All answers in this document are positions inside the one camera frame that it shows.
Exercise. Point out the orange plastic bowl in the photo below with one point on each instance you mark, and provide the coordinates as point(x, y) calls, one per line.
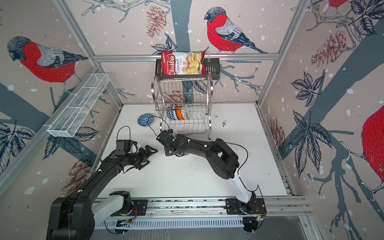
point(179, 113)

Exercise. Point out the stainless steel dish rack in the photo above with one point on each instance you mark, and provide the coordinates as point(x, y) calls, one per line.
point(194, 94)

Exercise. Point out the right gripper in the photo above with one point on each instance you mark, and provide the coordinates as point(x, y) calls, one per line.
point(166, 152)

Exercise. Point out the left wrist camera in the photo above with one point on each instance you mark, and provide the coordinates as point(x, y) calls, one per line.
point(124, 147)

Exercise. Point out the red cassava chips bag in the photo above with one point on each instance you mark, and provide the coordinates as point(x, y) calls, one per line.
point(173, 65)

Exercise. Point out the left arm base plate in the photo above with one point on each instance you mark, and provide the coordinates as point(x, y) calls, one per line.
point(138, 208)

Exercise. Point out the white wire mesh shelf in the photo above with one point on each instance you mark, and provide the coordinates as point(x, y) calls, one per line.
point(71, 118)

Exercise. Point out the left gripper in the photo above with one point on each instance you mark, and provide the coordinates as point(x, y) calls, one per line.
point(143, 155)

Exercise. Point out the black wall basket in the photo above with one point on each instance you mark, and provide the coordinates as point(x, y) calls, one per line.
point(212, 66)

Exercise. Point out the blue floral ceramic bowl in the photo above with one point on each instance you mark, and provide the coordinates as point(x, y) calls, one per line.
point(175, 115)

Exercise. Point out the aluminium front rail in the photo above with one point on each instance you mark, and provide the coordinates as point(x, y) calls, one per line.
point(158, 208)

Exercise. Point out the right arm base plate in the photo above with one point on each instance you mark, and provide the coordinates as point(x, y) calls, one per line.
point(255, 207)

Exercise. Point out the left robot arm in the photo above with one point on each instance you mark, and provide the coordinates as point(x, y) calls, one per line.
point(75, 216)

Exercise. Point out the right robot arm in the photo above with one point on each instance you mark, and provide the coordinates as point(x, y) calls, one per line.
point(222, 159)

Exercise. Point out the dark blue patterned bowl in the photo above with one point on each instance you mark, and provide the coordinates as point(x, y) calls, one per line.
point(146, 120)

